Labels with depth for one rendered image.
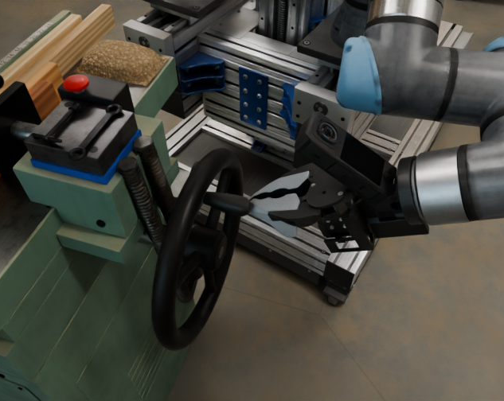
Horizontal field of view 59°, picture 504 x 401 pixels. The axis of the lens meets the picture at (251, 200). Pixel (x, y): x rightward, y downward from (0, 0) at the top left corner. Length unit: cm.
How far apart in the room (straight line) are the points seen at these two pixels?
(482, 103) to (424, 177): 9
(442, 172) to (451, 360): 115
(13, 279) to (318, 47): 75
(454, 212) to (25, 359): 55
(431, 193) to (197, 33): 94
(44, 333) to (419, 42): 59
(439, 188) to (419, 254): 127
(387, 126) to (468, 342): 82
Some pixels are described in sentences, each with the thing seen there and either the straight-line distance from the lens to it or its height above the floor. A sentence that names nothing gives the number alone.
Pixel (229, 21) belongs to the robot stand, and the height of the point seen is 73.
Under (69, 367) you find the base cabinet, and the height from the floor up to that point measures 64.
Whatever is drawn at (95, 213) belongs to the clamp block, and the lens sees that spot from 58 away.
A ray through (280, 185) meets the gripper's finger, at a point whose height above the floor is 94.
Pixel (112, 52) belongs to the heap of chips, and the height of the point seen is 93.
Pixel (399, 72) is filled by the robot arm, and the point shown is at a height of 109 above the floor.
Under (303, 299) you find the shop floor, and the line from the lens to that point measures 153.
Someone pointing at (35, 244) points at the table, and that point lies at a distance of 61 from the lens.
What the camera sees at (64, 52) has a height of 93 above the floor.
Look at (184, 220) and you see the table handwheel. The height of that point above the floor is 94.
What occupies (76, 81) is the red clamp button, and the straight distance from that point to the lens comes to 60.
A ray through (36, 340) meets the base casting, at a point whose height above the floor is 76.
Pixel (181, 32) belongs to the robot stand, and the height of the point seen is 76.
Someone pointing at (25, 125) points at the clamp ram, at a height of 96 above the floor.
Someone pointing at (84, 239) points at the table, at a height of 87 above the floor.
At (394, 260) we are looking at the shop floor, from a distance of 168.
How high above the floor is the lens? 134
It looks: 49 degrees down
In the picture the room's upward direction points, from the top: straight up
